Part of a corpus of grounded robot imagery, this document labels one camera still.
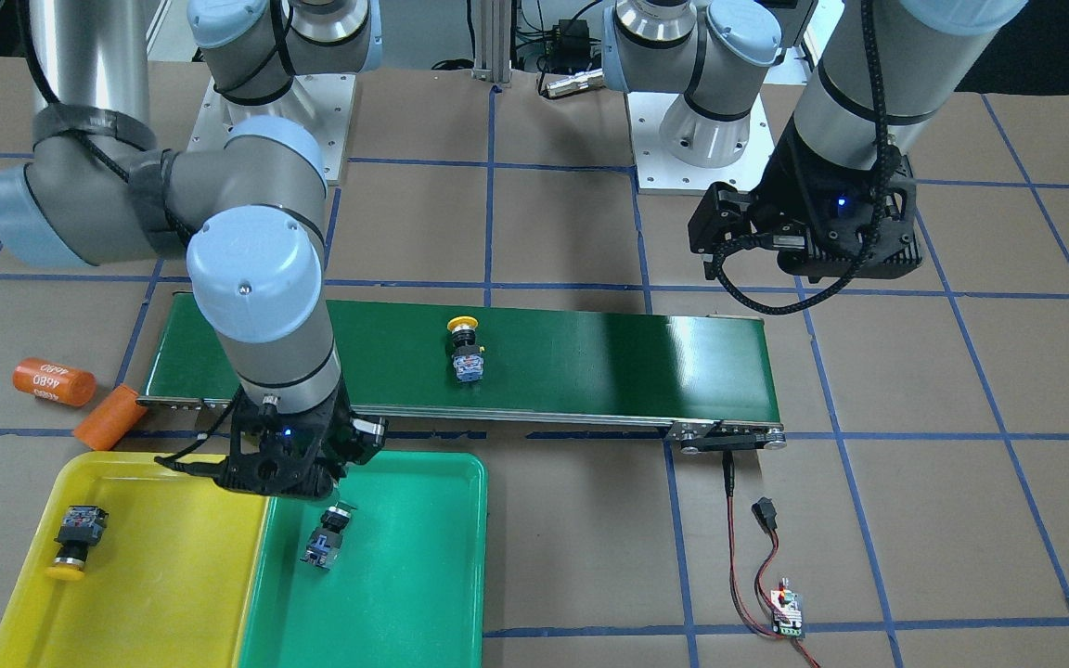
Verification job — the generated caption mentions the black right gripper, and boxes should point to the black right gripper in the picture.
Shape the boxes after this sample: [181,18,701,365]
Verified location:
[213,380,389,499]

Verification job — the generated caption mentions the plain orange cylinder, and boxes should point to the plain orange cylinder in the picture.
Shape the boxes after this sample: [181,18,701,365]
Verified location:
[71,384,148,452]

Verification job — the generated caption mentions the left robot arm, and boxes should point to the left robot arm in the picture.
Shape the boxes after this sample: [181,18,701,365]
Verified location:
[602,1,1024,282]

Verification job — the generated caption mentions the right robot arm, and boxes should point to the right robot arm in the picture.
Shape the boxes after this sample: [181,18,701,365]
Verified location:
[0,1,386,499]

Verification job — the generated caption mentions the green conveyor belt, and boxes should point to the green conveyor belt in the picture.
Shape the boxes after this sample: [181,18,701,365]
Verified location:
[137,279,785,451]

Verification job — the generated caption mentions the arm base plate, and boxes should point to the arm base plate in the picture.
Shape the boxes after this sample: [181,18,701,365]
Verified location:
[626,92,775,195]
[187,73,356,186]

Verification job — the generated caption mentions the green plastic tray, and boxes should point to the green plastic tray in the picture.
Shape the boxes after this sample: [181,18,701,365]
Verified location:
[241,452,489,667]

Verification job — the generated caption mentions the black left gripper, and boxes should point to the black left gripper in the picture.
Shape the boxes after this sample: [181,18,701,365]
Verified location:
[688,123,923,282]

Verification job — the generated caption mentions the black power adapter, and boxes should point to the black power adapter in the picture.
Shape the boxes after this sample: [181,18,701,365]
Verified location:
[542,19,593,75]

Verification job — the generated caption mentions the yellow push button switch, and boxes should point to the yellow push button switch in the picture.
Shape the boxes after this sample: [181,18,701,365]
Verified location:
[44,504,109,581]

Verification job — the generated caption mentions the yellow plastic tray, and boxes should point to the yellow plastic tray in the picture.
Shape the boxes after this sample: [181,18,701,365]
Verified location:
[0,452,268,667]

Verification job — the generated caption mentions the red black wire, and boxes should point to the red black wire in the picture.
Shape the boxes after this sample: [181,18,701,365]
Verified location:
[723,450,823,668]

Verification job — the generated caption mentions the aluminium frame post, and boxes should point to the aluminium frame post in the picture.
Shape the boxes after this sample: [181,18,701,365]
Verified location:
[470,1,514,89]

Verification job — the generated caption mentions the small controller circuit board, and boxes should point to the small controller circuit board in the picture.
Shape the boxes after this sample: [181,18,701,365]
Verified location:
[766,578,806,641]

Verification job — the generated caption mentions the orange cylinder with 4680 print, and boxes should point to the orange cylinder with 4680 print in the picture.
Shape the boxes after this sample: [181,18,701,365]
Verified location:
[11,358,97,407]

